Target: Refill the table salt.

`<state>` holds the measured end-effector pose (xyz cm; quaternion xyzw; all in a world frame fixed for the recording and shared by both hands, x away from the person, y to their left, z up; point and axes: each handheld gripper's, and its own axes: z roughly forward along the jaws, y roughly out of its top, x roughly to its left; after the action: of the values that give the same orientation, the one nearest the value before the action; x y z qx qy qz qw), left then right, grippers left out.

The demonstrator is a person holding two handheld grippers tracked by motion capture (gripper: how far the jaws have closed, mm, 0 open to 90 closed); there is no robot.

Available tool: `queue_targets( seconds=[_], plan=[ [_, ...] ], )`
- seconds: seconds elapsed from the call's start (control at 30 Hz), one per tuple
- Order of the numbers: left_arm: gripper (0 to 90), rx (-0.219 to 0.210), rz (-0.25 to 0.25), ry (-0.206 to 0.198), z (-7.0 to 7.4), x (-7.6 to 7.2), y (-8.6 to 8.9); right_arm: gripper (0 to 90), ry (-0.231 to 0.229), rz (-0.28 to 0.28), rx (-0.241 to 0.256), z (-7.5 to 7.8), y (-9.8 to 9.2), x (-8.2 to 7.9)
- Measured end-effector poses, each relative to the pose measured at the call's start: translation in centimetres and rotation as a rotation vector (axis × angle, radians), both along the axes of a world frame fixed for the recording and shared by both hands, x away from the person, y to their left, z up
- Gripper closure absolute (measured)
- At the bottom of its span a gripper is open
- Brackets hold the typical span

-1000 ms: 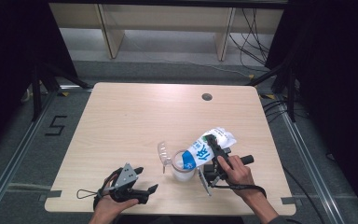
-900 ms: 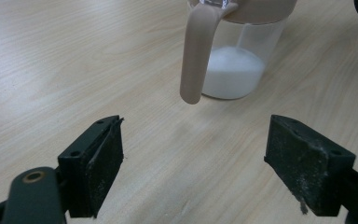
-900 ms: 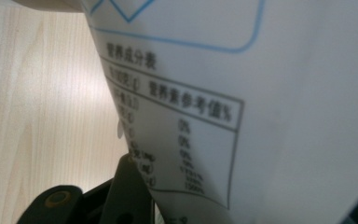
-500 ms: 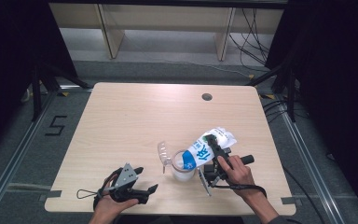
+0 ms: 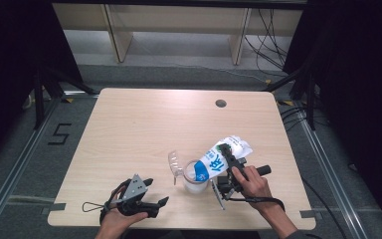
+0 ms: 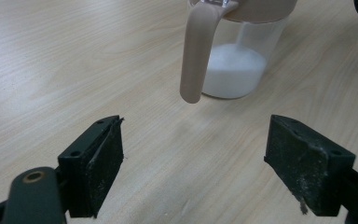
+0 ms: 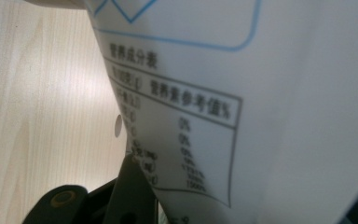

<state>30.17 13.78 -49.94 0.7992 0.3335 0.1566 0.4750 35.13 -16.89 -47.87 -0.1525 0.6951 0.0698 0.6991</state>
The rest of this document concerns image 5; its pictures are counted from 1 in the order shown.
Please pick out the black metal stand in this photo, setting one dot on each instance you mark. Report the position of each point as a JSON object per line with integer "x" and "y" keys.
{"x": 310, "y": 99}
{"x": 39, "y": 99}

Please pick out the person's right hand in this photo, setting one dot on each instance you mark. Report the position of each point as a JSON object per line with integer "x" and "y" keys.
{"x": 257, "y": 187}

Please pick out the yellow and black tape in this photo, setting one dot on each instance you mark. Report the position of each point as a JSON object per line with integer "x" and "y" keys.
{"x": 286, "y": 103}
{"x": 68, "y": 100}

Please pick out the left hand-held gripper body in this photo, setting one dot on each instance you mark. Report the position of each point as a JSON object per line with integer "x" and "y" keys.
{"x": 135, "y": 187}

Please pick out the light wooden shelf unit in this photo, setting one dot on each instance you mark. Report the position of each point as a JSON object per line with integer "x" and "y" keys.
{"x": 179, "y": 20}

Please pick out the grey tape strip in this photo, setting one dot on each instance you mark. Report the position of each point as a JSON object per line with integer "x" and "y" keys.
{"x": 308, "y": 214}
{"x": 54, "y": 207}

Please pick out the person's left hand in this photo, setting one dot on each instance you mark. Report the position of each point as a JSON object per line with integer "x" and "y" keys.
{"x": 113, "y": 220}

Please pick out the metal floor rail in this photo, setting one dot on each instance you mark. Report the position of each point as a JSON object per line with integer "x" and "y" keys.
{"x": 331, "y": 172}
{"x": 16, "y": 159}

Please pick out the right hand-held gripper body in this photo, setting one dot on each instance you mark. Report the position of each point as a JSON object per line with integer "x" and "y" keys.
{"x": 225, "y": 187}

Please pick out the white and blue bag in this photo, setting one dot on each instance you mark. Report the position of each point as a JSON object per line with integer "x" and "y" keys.
{"x": 212, "y": 164}

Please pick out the grey table grommet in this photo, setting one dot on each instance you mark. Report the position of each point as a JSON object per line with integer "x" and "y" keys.
{"x": 221, "y": 103}

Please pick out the black curtain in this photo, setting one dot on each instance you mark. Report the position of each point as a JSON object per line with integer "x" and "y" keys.
{"x": 10, "y": 49}
{"x": 361, "y": 66}

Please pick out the clear jar with hinged lid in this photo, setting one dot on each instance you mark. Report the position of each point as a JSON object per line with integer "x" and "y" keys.
{"x": 194, "y": 187}

